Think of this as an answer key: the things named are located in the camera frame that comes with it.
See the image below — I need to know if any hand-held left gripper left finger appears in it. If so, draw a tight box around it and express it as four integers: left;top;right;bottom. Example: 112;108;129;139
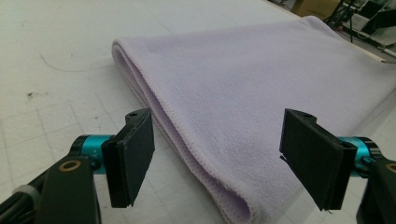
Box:
101;107;156;209

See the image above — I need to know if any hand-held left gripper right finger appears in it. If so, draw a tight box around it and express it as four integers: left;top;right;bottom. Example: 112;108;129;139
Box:
278;107;359;212

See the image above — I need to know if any lilac printed cloth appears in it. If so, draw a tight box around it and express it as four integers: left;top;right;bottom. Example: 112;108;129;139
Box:
111;15;396;224

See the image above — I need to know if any black tripod stand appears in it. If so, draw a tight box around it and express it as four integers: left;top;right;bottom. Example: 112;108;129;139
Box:
323;0;356;43

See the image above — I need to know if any white grid mat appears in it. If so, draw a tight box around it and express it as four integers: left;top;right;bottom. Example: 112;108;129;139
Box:
0;0;396;224

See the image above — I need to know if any small cardboard box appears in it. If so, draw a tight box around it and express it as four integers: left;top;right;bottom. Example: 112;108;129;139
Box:
290;0;344;21

